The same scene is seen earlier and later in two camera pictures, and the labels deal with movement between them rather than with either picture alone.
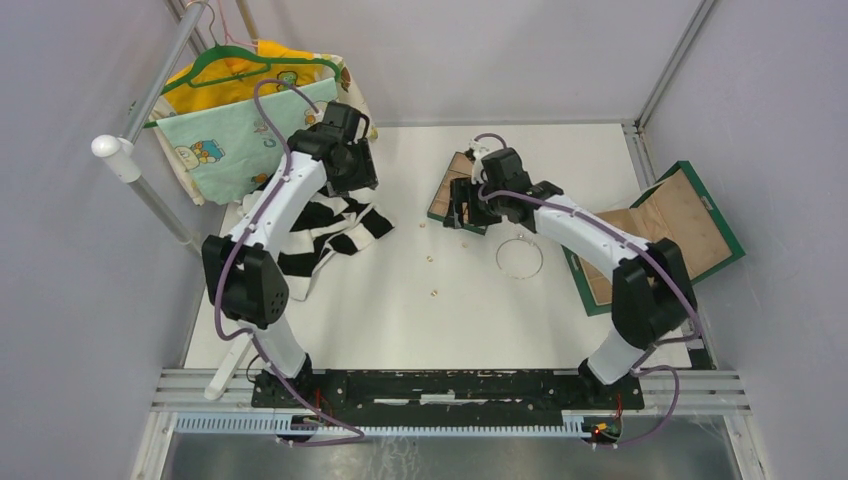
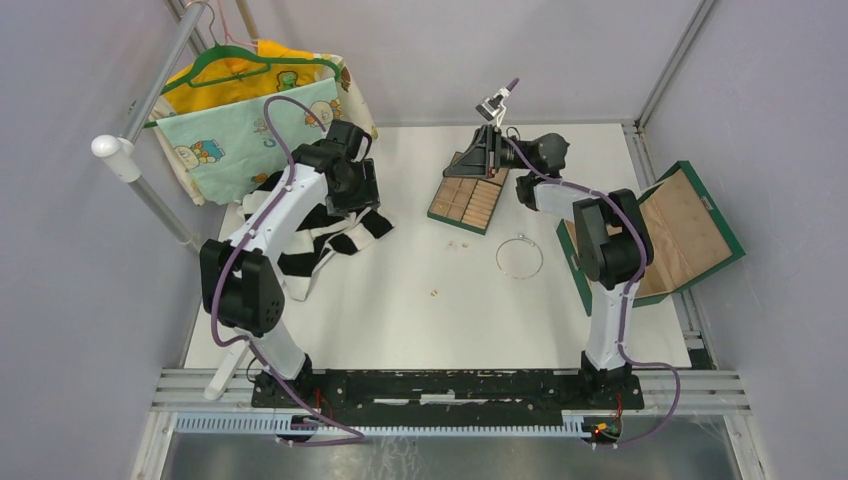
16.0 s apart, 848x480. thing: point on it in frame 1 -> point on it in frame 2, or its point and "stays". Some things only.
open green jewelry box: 677,208 stays
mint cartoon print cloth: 225,149 stays
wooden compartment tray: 440,208 stays
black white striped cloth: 343,222 stays
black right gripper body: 484,213 -> 496,154
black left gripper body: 359,171 -> 359,192
